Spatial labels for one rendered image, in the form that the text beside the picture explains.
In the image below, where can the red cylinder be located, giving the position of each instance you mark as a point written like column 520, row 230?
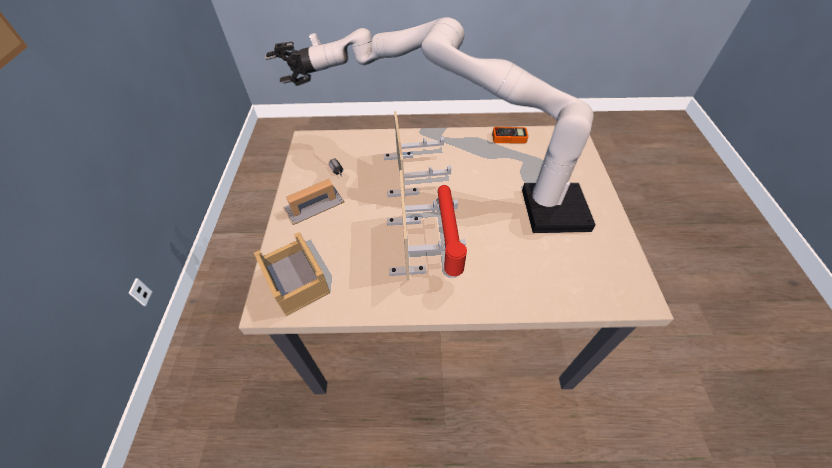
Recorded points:
column 455, row 252

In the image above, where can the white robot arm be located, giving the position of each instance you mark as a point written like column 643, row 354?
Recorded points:
column 440, row 40

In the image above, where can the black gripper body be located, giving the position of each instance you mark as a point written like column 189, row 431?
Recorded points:
column 303, row 61

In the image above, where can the wooden crate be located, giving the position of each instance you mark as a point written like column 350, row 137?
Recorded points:
column 293, row 269

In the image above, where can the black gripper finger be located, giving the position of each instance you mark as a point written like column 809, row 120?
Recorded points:
column 299, row 81
column 281, row 52

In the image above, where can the orange pocket multimeter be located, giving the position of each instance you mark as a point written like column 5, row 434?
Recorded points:
column 510, row 135

